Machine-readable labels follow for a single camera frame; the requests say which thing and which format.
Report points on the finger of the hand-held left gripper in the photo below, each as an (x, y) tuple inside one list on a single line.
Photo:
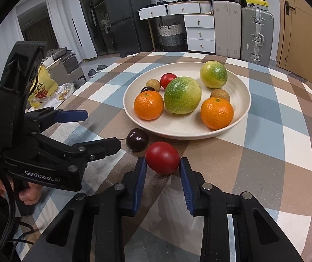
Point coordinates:
[(71, 116), (101, 147)]

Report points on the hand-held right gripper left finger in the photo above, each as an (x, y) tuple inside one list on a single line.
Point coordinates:
[(139, 185)]

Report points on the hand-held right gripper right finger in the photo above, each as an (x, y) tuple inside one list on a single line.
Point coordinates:
[(188, 191)]

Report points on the red tomato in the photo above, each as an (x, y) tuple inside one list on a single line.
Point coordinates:
[(168, 79), (162, 157)]

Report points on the dark purple plum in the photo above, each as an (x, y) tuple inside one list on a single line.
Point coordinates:
[(137, 139), (147, 89)]

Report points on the orange tangerine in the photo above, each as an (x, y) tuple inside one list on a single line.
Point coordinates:
[(148, 105), (216, 113)]

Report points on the cream round plate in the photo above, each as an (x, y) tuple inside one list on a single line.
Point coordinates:
[(180, 125)]

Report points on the brown longan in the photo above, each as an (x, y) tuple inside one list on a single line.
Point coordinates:
[(220, 94), (153, 84)]

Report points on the large green guava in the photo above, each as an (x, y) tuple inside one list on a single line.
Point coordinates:
[(182, 95)]

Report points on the yellow-green guava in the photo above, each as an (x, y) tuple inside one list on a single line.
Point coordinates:
[(213, 74)]

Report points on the person's left hand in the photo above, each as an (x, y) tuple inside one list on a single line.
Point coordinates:
[(30, 195)]

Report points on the clear plastic food package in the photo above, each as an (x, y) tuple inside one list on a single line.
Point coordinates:
[(64, 91)]

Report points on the yellow plastic bag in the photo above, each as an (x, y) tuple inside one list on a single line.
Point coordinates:
[(44, 84)]

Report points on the grey slipper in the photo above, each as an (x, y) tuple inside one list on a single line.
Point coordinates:
[(102, 67), (92, 73)]

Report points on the checked tablecloth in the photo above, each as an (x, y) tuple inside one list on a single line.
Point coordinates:
[(267, 147)]

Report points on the dark grey refrigerator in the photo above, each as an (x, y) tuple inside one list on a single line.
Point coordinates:
[(126, 16)]

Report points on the woven laundry basket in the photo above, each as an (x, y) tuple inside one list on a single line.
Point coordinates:
[(171, 35)]

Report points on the white drawer dresser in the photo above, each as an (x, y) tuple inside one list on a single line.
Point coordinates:
[(199, 32)]

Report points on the beige suitcase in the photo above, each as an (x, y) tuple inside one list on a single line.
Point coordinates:
[(227, 30)]

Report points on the silver suitcase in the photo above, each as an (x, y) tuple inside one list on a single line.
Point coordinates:
[(255, 38)]

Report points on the wooden door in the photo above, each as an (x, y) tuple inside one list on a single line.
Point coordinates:
[(306, 38)]

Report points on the yellow and black box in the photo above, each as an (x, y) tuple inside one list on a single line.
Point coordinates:
[(257, 4)]

